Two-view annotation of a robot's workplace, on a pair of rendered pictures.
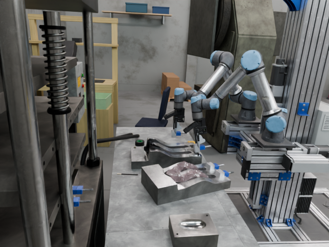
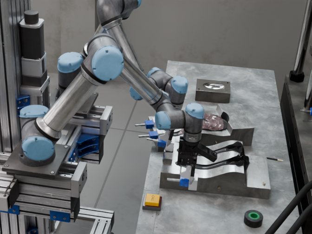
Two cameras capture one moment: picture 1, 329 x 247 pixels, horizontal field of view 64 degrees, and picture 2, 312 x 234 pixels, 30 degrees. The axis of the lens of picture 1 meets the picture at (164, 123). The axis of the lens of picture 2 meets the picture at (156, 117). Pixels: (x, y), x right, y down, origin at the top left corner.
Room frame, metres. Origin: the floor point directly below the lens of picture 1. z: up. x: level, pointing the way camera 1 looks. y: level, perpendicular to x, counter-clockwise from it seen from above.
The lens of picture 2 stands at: (4.07, 0.18, 2.45)
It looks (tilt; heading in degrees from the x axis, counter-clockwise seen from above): 31 degrees down; 192
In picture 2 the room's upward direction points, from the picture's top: 4 degrees clockwise
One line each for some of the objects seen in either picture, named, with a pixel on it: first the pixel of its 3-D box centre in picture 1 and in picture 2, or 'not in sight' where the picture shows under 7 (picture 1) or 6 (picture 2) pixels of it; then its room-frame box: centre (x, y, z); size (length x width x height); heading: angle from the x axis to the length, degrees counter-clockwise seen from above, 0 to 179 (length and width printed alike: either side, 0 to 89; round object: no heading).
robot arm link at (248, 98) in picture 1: (248, 99); (35, 122); (2.24, -0.71, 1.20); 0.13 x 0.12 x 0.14; 28
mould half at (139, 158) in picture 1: (164, 152); (215, 165); (1.81, -0.01, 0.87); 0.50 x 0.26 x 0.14; 99
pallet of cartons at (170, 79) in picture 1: (176, 86); not in sight; (7.57, -0.28, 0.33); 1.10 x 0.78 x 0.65; 5
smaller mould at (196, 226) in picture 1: (192, 230); (212, 91); (1.02, -0.15, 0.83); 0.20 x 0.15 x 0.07; 99
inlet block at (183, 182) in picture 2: (179, 133); (182, 180); (2.06, -0.13, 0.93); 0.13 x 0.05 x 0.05; 99
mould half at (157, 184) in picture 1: (185, 177); (199, 126); (1.47, -0.15, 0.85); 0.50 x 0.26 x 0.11; 116
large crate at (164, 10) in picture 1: (160, 11); not in sight; (7.89, 0.26, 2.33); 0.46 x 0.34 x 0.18; 95
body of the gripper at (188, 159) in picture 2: (178, 114); (188, 150); (2.06, -0.11, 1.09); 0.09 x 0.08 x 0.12; 99
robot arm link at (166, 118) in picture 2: (191, 95); (168, 118); (2.09, -0.20, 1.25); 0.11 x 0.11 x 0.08; 28
